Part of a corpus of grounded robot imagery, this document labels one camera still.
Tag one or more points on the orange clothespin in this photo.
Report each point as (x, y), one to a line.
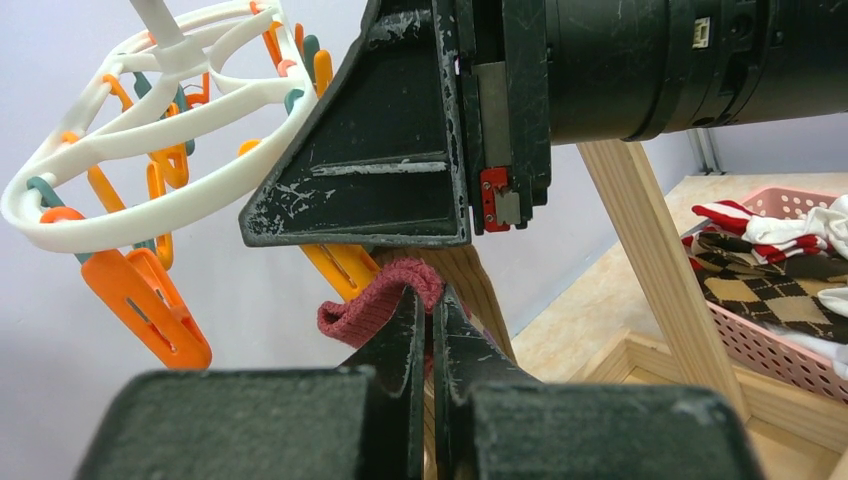
(349, 269)
(139, 292)

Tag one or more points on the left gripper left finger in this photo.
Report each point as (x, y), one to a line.
(360, 420)

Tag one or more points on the purple striped sock maroon cuff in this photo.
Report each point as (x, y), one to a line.
(354, 323)

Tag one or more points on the brown argyle sock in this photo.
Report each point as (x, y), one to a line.
(784, 294)

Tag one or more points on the wooden clothes rack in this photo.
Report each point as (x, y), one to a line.
(643, 318)

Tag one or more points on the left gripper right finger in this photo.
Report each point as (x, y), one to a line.
(496, 421)

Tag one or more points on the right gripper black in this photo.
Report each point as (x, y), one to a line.
(379, 160)

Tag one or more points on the white round clip hanger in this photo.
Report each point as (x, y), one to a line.
(191, 98)

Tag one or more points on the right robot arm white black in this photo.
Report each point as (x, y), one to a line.
(740, 62)

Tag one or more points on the pink plastic basket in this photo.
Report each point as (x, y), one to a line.
(807, 362)

